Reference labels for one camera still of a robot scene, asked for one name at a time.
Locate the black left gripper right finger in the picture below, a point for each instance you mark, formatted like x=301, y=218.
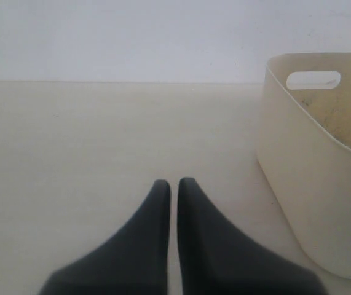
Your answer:
x=218, y=258

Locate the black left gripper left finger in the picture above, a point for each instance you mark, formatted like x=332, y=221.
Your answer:
x=132, y=261

